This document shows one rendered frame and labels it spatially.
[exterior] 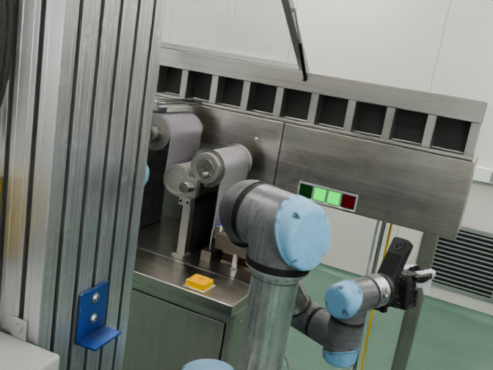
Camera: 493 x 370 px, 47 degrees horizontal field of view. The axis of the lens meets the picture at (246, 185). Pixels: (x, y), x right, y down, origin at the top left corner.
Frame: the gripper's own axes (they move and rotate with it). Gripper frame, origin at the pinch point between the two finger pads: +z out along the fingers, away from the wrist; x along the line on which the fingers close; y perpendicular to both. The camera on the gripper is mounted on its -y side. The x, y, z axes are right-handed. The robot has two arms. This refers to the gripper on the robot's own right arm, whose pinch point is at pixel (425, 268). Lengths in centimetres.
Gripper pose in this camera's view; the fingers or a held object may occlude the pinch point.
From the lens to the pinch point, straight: 149.7
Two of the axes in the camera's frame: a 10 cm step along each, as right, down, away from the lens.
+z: 7.3, -0.4, 6.8
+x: 6.8, 1.4, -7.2
